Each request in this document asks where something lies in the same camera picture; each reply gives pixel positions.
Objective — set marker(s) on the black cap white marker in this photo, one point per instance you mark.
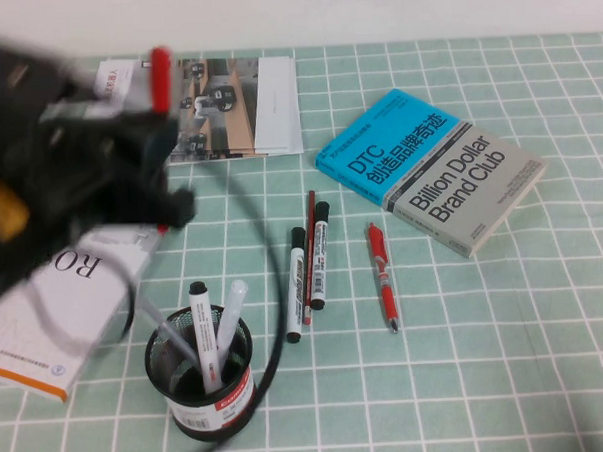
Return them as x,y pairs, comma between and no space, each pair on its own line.
320,255
203,320
296,281

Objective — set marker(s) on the white orange ROS book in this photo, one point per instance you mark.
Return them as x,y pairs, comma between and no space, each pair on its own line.
50,317

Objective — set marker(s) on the dark red pencil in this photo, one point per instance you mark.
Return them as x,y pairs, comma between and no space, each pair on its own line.
310,255

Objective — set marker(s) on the red cap black marker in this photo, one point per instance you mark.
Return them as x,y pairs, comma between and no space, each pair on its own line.
161,77

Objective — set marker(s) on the green checked tablecloth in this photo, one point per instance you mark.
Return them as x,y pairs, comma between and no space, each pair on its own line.
437,355

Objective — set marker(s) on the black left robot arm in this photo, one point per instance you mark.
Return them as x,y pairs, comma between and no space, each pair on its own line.
12,123

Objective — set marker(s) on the clear grey pen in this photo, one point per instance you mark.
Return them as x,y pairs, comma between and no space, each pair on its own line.
168,332

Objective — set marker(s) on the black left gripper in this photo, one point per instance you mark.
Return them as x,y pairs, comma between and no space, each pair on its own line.
119,179

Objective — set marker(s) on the translucent white pen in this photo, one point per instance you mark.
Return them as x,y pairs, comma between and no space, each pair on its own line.
232,309

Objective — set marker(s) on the black mesh pen holder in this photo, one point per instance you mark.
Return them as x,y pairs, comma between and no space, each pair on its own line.
210,420

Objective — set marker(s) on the blue grey Billion Dollar book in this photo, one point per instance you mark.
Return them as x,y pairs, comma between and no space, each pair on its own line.
429,175

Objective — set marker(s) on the red gel pen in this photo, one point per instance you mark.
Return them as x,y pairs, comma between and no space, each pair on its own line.
382,272

